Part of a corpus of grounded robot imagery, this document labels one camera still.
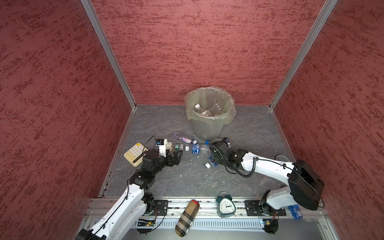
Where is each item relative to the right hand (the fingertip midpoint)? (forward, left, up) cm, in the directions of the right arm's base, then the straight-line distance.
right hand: (216, 160), depth 86 cm
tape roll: (+3, -44, -7) cm, 44 cm away
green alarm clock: (-24, -2, -1) cm, 24 cm away
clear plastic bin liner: (+37, +1, +12) cm, 39 cm away
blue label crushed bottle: (-2, +5, -1) cm, 6 cm away
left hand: (+2, +23, +7) cm, 24 cm away
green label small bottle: (+10, +21, 0) cm, 24 cm away
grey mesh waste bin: (+21, +4, +3) cm, 22 cm away
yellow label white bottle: (+29, +7, +12) cm, 32 cm away
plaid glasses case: (-28, +17, -1) cm, 33 cm away
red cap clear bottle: (+30, -3, +13) cm, 33 cm away
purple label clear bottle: (+16, +20, 0) cm, 25 cm away
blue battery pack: (-26, -36, -3) cm, 45 cm away
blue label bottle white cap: (+8, +11, +1) cm, 13 cm away
